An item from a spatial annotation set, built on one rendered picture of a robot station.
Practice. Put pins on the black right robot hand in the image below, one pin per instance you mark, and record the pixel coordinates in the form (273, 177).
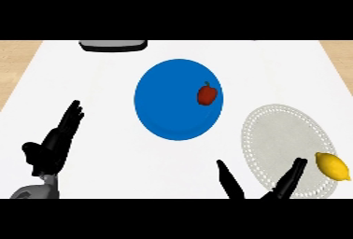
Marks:
(285, 181)

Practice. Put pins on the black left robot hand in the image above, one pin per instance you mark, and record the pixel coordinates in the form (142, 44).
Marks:
(53, 146)

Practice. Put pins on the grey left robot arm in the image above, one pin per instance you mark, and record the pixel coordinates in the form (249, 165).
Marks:
(40, 189)

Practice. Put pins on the grey oval placemat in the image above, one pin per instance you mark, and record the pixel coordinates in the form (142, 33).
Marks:
(283, 143)

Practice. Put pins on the blue round plate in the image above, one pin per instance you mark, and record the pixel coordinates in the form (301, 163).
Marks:
(178, 99)

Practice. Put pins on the red bell pepper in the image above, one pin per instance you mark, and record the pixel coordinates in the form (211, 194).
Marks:
(206, 94)

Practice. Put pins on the yellow lemon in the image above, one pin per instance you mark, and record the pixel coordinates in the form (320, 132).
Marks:
(331, 166)

